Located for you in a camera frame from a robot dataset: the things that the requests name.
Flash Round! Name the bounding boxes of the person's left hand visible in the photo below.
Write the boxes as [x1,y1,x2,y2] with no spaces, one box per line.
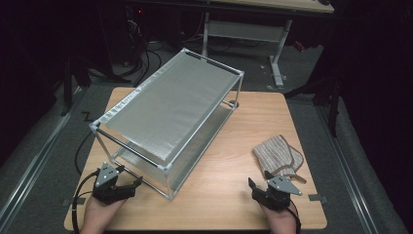
[80,196,127,234]

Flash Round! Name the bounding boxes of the beige striped towel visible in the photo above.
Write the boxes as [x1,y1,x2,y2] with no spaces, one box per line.
[252,135,308,183]

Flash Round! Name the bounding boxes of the black floor cables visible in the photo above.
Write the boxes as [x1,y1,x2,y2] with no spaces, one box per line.
[111,38,164,89]

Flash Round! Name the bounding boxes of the thin black floor cable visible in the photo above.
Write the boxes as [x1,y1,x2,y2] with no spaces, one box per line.
[75,130,95,176]

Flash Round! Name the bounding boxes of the black computer tower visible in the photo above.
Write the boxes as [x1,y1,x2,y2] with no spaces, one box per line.
[123,6,150,66]

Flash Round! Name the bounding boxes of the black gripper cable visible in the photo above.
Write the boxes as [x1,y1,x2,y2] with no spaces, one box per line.
[71,170,98,234]
[285,201,302,234]

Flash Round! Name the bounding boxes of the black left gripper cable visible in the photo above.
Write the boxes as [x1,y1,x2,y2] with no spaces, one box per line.
[71,170,98,234]

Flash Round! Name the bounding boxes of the silver two-tier metal rack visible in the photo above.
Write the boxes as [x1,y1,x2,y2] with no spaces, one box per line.
[89,48,245,201]

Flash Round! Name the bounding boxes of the aluminium floor rail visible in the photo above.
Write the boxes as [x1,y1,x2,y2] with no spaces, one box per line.
[316,103,381,234]
[0,87,82,225]

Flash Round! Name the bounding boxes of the black metal stand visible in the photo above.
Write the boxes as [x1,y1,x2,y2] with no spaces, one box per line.
[283,74,345,137]
[59,57,92,116]

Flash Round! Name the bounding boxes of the person's right hand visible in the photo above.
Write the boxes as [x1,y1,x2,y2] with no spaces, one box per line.
[259,202,301,234]

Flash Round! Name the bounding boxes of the white-legged background desk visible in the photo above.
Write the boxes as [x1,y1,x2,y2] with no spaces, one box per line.
[126,0,335,89]

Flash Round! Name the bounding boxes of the grey tape piece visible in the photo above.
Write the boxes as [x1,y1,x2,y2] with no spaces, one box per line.
[308,193,327,204]
[61,197,86,208]

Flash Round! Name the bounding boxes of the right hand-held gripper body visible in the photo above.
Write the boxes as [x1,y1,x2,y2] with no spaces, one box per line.
[252,175,303,213]

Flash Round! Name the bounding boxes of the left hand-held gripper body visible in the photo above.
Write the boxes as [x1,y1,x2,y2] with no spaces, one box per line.
[92,161,136,206]

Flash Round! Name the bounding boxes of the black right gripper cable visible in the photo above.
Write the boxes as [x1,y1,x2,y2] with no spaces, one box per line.
[285,201,302,234]

